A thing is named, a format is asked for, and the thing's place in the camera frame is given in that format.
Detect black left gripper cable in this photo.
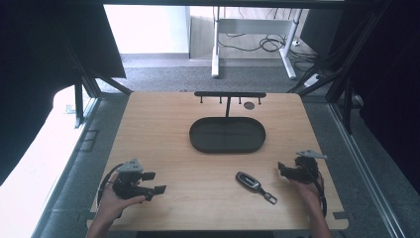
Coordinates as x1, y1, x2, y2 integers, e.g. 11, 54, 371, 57
97, 163, 125, 209

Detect person's left hand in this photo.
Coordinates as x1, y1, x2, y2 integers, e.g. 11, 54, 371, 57
96, 174, 148, 220

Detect dark curtain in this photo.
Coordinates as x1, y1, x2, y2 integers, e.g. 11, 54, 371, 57
330, 0, 420, 196
0, 0, 127, 186

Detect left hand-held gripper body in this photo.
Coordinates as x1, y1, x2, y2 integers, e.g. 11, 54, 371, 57
112, 158, 147, 201

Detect black metal stand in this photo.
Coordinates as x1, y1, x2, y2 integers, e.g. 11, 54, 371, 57
60, 36, 135, 129
286, 0, 394, 135

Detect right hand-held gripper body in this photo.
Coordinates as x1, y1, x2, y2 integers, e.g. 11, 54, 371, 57
293, 149, 329, 185

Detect white board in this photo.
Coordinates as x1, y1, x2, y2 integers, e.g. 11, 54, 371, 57
103, 4, 192, 56

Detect white side surface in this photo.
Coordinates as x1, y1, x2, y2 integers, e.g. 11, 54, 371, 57
0, 84, 100, 238

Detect white desk frame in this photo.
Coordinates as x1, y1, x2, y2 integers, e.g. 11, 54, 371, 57
211, 6, 304, 80

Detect aluminium rail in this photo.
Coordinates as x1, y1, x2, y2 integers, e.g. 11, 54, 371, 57
328, 102, 406, 238

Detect black cables on floor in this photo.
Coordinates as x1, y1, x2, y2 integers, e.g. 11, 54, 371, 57
218, 8, 320, 72

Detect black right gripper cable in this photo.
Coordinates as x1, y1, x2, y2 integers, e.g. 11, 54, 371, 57
298, 158, 329, 218

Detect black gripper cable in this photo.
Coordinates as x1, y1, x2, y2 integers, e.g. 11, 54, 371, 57
298, 158, 329, 218
97, 163, 125, 209

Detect person's right hand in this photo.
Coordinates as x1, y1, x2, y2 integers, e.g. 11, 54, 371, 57
289, 178, 323, 211

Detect black hook stand with tray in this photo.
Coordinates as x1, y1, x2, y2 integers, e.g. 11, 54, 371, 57
188, 90, 267, 155

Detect white power strip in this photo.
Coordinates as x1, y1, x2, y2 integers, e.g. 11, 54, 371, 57
303, 72, 323, 88

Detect black car key with clip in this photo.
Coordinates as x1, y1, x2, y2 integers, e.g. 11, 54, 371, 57
235, 171, 278, 205

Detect grey floor outlet cover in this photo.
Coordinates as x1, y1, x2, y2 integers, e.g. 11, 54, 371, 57
78, 129, 100, 153

